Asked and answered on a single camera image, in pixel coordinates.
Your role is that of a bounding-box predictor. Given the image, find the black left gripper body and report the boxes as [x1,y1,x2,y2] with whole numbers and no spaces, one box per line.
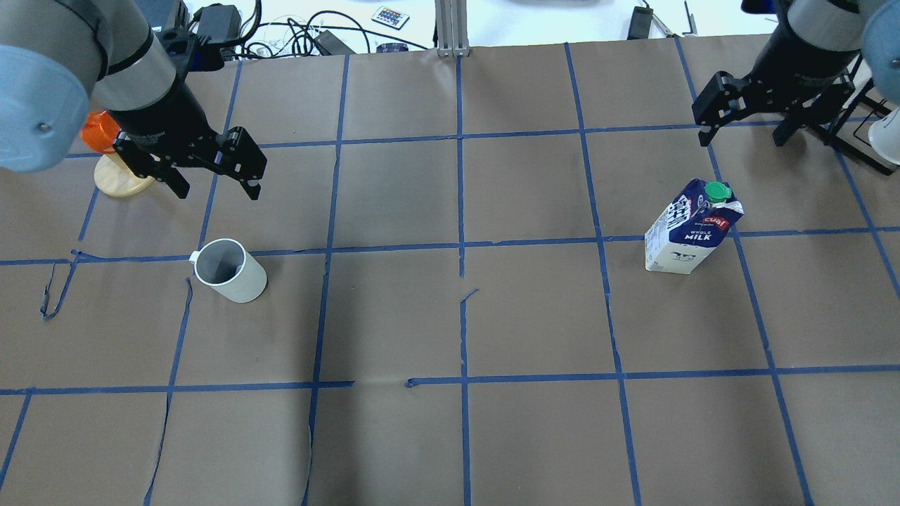
[112,77,247,180]

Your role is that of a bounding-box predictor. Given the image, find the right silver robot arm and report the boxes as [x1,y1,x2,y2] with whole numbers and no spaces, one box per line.
[692,1,899,147]

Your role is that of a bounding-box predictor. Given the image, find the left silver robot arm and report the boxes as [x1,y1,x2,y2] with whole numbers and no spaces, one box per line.
[1,1,267,200]

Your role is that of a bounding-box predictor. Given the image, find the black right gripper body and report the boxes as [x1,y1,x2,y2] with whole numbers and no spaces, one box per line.
[743,25,861,124]

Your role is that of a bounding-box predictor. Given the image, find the aluminium frame post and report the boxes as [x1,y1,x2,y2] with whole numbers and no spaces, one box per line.
[435,0,470,58]

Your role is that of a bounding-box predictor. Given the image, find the black power adapter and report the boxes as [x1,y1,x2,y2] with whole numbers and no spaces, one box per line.
[626,6,655,39]

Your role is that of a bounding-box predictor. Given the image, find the tangled black cables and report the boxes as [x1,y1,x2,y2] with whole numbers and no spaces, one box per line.
[232,0,430,60]

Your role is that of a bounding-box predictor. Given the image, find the black wire mug rack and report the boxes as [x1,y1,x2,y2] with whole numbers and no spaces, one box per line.
[826,56,898,176]

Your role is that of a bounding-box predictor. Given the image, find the orange cup on stand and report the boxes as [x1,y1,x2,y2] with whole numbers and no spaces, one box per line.
[80,111,121,155]

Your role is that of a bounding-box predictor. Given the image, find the small remote control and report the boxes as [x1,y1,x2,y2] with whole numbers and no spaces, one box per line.
[371,6,411,31]

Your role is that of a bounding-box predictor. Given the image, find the white ribbed mug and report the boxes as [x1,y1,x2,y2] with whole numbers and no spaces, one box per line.
[188,238,268,304]

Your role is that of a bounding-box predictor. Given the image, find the blue white milk carton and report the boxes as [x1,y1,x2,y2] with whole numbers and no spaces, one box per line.
[644,179,745,275]

